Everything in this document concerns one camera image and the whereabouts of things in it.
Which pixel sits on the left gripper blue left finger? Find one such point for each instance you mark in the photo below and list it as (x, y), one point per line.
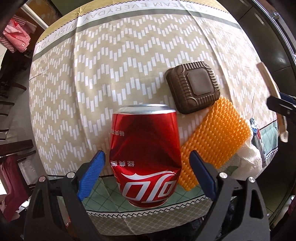
(88, 174)

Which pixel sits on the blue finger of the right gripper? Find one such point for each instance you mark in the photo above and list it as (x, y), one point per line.
(288, 98)
(280, 106)

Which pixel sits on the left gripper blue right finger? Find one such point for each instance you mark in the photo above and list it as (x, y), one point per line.
(205, 173)

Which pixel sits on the red white number five carton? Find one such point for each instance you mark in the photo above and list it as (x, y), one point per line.
(273, 91)

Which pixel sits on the white toothpaste tube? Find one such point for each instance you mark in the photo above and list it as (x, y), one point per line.
(258, 142)

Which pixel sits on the orange foam fruit net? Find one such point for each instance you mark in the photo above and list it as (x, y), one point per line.
(219, 136)

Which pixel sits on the red cola can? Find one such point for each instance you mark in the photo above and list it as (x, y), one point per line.
(145, 154)

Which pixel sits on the brown plastic tray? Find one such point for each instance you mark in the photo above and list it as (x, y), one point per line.
(193, 86)

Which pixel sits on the patterned tablecloth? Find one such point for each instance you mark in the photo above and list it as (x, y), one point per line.
(108, 54)

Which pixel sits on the pink checked apron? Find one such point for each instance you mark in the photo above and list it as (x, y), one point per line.
(16, 35)

